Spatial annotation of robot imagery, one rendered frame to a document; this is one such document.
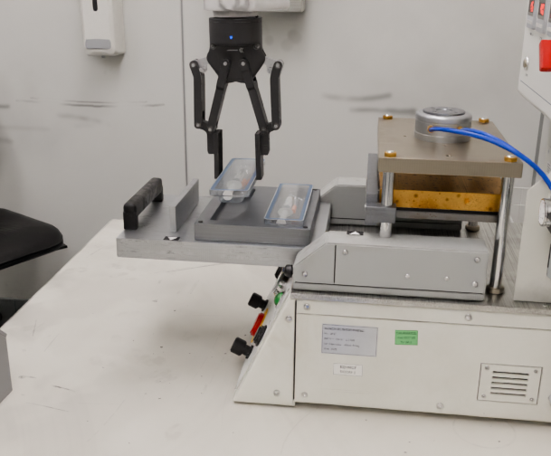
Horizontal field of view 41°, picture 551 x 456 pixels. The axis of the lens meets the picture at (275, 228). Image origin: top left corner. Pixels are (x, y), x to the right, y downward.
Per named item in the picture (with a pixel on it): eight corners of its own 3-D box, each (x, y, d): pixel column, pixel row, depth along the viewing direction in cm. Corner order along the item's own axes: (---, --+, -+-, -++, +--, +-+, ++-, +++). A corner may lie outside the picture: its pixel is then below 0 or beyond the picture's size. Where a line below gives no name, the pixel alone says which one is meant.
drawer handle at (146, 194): (164, 200, 123) (163, 176, 122) (136, 230, 109) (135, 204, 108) (152, 199, 124) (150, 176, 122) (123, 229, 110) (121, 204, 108)
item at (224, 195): (232, 171, 122) (232, 157, 121) (266, 172, 121) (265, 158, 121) (209, 204, 105) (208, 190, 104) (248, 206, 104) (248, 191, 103)
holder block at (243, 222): (319, 203, 123) (320, 188, 122) (309, 246, 104) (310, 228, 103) (222, 198, 125) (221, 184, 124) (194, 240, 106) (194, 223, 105)
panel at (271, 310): (264, 305, 136) (309, 219, 129) (234, 394, 108) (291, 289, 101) (254, 300, 136) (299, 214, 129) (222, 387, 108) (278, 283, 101)
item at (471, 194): (486, 181, 118) (492, 122, 115) (508, 227, 98) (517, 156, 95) (376, 176, 120) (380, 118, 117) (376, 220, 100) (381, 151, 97)
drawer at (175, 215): (330, 223, 125) (332, 178, 122) (321, 274, 104) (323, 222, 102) (158, 214, 128) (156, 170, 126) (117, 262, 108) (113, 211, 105)
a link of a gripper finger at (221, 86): (232, 61, 105) (222, 58, 105) (212, 136, 109) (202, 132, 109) (236, 58, 109) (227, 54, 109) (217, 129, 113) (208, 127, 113)
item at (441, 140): (526, 177, 121) (536, 98, 116) (573, 245, 92) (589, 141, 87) (375, 171, 123) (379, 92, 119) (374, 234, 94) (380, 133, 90)
